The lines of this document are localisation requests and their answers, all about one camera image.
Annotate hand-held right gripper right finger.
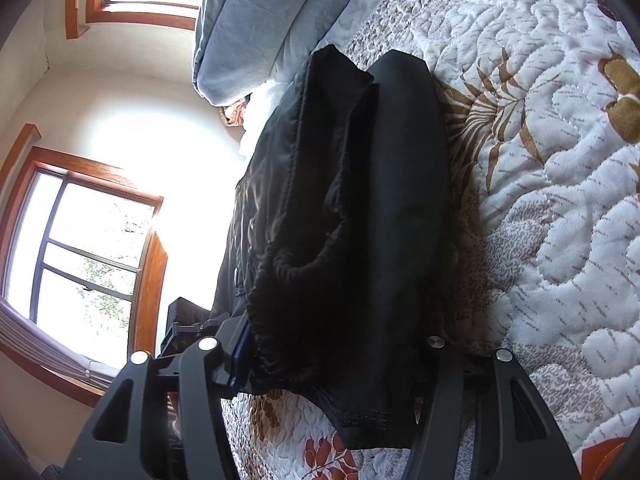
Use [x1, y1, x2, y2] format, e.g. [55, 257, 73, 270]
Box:
[400, 335, 583, 480]

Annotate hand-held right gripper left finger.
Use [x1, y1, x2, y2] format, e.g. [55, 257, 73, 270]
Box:
[60, 310, 253, 480]

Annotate black pants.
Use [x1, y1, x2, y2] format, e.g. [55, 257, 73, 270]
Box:
[212, 44, 449, 451]

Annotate wooden window with mullions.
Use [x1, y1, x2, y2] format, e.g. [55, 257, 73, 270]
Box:
[0, 125, 169, 408]

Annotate grey pleated curtain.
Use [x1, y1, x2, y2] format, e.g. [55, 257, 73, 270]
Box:
[0, 295, 121, 392]

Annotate floral quilt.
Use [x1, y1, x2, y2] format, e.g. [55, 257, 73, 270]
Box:
[220, 0, 640, 480]

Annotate patterned cloth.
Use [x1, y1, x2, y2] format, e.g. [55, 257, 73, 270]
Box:
[219, 99, 248, 128]

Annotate blue pillow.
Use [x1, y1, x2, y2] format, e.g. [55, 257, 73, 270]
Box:
[192, 0, 373, 107]

